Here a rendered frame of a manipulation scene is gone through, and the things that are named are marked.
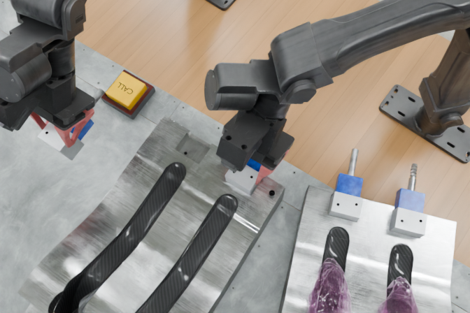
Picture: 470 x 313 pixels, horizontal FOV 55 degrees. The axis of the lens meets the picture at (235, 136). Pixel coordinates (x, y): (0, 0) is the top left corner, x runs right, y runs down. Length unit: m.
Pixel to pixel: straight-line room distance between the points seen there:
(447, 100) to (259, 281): 0.44
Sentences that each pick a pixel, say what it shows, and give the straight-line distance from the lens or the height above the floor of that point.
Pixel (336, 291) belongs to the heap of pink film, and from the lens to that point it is 0.76.
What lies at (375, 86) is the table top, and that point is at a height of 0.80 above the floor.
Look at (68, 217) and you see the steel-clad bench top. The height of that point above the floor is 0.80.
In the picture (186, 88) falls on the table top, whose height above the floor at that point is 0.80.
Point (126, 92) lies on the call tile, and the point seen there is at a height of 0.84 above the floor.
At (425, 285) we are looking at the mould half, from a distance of 0.84.
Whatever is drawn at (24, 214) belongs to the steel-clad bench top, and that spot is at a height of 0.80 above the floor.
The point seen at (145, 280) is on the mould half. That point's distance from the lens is 0.77.
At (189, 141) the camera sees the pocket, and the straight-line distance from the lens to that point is 0.85.
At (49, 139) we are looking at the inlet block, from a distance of 0.81.
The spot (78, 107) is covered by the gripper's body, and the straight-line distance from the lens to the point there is 0.73.
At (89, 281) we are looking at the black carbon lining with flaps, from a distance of 0.78.
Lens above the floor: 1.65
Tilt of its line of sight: 68 degrees down
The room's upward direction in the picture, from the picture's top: 6 degrees counter-clockwise
